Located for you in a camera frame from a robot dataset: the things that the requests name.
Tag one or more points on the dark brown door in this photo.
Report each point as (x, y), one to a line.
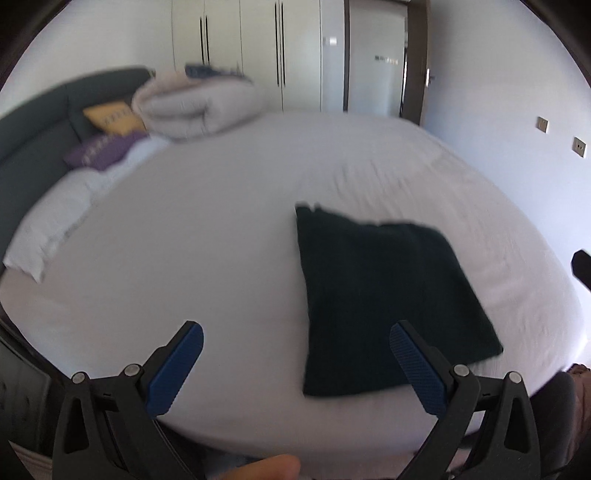
(415, 69)

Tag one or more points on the metal wall switch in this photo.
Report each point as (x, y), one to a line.
(542, 124)
(579, 146)

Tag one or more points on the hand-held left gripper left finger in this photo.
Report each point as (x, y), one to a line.
(175, 369)

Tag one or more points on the yellow pillow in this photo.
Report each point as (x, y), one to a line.
(115, 119)

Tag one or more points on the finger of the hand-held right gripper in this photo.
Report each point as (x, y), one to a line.
(582, 270)

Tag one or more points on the person's left hand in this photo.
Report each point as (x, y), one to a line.
(263, 468)

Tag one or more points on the white pillow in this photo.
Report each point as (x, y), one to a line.
(51, 217)

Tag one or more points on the person's dark clothing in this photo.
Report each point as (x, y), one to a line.
(554, 415)

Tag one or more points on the folded beige duvet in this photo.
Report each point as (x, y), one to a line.
(194, 106)

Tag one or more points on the white wardrobe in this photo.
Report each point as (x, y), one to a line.
(258, 46)

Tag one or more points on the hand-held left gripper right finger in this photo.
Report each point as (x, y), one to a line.
(415, 369)

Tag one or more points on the white light switch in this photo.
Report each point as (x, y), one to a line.
(330, 40)

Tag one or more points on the dark grey bed headboard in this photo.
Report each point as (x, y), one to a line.
(32, 143)

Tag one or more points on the purple pillow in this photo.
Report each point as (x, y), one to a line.
(101, 150)

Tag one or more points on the white round bed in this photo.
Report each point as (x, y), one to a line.
(207, 230)

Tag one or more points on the dark padded bedside panel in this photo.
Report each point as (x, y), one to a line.
(23, 392)

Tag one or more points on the dark green sweater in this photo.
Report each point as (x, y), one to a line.
(383, 300)

